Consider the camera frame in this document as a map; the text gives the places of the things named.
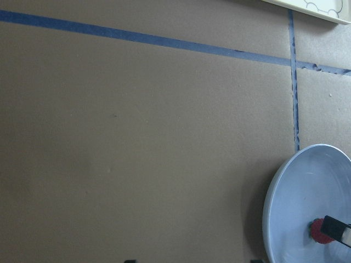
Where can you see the red strawberry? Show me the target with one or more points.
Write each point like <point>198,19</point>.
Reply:
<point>316,234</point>

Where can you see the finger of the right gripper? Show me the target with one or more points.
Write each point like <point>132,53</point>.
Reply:
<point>336,230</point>

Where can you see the cream bear tray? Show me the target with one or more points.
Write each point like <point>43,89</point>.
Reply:
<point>337,11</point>

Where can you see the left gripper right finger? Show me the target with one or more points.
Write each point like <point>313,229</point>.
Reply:
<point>257,261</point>

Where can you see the blue plate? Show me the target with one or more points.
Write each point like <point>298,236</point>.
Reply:
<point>313,183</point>

